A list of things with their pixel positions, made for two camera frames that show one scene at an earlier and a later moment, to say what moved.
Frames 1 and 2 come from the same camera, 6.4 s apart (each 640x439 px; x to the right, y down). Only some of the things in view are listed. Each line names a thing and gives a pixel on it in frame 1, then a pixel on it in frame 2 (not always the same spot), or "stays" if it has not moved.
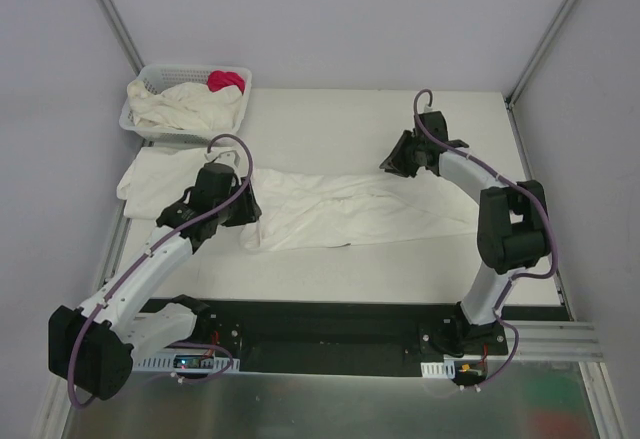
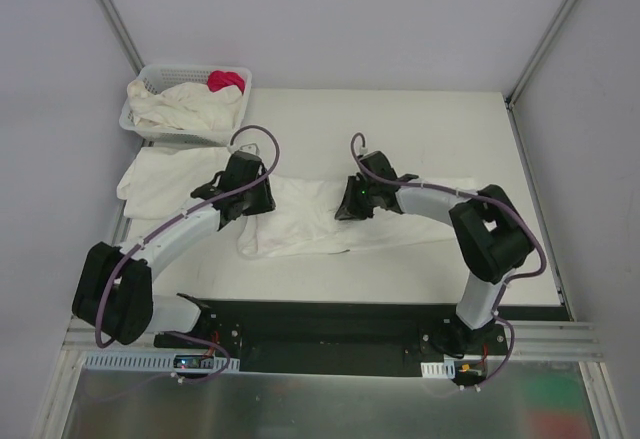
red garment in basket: x=217 y=80 stays
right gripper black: x=401 y=154 → x=350 y=201
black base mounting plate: x=356 y=337 stays
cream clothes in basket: x=184 y=105 stays
